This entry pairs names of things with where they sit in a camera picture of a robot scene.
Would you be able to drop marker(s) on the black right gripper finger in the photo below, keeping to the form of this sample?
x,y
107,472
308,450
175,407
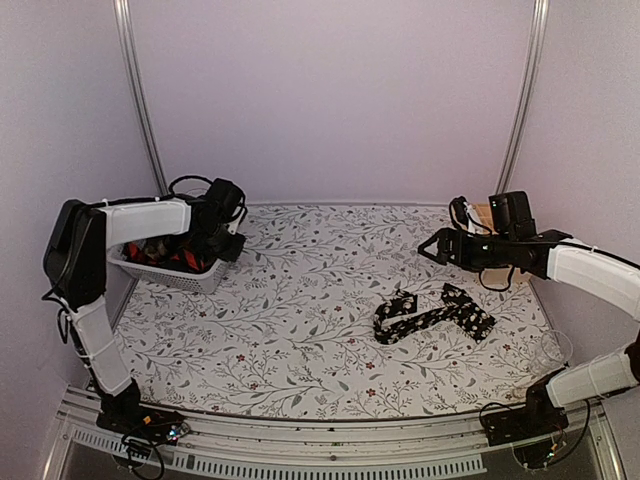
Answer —
x,y
439,238
433,254

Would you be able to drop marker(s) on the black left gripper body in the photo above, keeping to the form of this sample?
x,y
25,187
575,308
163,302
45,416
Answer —
x,y
221,246

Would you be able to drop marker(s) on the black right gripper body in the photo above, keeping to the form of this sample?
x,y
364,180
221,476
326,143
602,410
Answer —
x,y
472,258

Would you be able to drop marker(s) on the white plastic basket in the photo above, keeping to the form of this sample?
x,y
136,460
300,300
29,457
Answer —
x,y
205,283

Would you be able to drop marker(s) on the black white floral tie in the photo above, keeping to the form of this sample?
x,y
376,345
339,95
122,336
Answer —
x,y
398,317

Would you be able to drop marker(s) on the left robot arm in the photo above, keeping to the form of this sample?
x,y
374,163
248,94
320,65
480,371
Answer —
x,y
177,240

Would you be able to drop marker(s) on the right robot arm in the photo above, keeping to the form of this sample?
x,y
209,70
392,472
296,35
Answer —
x,y
556,256

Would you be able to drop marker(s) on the wooden divided box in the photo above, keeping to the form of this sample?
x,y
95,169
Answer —
x,y
498,274

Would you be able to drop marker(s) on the red navy striped tie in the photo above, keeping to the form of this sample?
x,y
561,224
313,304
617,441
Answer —
x,y
183,260

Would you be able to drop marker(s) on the dark floral brown tie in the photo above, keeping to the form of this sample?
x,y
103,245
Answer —
x,y
159,249

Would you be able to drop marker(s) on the clear plastic cup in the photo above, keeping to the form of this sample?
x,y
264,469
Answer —
x,y
552,351

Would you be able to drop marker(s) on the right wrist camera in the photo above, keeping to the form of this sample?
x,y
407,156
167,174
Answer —
x,y
464,217

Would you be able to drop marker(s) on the front aluminium rail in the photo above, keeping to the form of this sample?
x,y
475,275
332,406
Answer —
x,y
220,446

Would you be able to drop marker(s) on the right aluminium frame post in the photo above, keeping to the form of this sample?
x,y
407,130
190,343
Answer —
x,y
532,62

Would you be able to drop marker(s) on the aluminium frame post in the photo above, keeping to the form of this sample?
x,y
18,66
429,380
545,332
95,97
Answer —
x,y
532,62
126,36

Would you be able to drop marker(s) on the left aluminium frame post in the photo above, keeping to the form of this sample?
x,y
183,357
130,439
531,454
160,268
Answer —
x,y
126,36

